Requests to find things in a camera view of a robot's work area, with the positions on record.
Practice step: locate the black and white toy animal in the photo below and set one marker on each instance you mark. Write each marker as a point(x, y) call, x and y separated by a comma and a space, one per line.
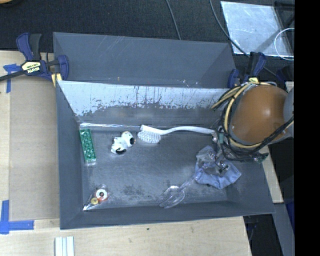
point(122, 143)

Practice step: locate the clear plastic fork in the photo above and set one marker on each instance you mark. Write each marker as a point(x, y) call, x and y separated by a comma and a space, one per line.
point(172, 197)

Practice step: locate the pale wood flat board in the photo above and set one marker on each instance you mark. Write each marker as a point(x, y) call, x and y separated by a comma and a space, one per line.
point(32, 150)

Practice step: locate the dark green flat block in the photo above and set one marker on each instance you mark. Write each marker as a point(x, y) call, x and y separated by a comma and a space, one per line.
point(88, 146)

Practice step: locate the grey metal bin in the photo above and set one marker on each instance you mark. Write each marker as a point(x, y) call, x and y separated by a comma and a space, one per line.
point(140, 172)

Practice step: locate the white brush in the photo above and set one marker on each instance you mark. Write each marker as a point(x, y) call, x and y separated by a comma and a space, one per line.
point(175, 130)

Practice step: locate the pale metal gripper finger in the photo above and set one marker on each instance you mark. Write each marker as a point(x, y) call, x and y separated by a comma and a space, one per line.
point(211, 158)
point(221, 168)

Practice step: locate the blue-grey cloth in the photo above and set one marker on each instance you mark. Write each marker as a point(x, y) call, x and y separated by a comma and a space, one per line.
point(225, 178)

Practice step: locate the clear packet with rings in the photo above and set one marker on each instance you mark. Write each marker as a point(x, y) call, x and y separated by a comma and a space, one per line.
point(100, 196)

